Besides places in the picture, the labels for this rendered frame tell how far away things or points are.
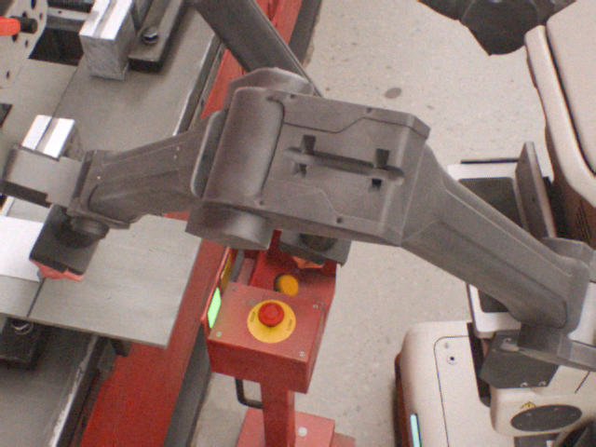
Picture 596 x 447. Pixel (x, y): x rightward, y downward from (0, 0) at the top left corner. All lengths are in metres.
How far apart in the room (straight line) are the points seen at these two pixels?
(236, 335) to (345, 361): 0.87
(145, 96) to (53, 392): 0.53
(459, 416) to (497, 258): 1.20
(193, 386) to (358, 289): 0.50
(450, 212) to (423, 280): 1.72
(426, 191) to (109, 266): 0.66
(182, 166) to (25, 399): 0.66
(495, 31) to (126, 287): 0.54
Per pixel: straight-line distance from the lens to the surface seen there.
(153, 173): 0.66
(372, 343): 2.17
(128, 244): 1.13
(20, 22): 1.03
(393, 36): 2.84
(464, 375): 1.84
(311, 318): 1.30
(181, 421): 2.04
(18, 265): 1.15
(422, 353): 1.86
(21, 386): 1.21
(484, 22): 1.02
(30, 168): 0.93
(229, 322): 1.31
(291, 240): 1.24
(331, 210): 0.49
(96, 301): 1.09
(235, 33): 0.97
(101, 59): 1.47
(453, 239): 0.56
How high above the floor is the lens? 1.93
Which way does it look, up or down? 56 degrees down
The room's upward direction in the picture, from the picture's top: straight up
